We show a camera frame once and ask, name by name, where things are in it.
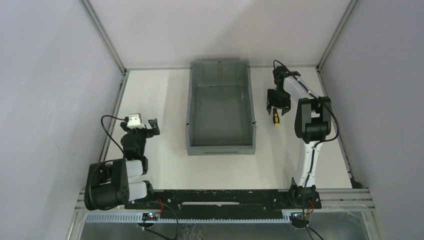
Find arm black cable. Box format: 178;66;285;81
273;59;341;240
100;114;129;157

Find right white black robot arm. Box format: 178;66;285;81
266;68;332;209

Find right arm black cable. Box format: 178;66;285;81
273;59;341;240

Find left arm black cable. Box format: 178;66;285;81
100;114;129;157

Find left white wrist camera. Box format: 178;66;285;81
125;113;146;129

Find yellow black handled screwdriver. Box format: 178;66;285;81
272;108;280;126

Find left controller board with leds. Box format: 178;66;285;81
141;212;160;222

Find grey plastic storage bin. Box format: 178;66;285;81
185;59;257;156

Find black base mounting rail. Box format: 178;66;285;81
124;189;322;219

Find right controller board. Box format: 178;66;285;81
289;212;311;223

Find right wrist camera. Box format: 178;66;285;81
272;65;290;88

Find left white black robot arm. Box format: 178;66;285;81
84;115;160;211

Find white slotted cable duct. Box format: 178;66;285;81
85;212;292;224

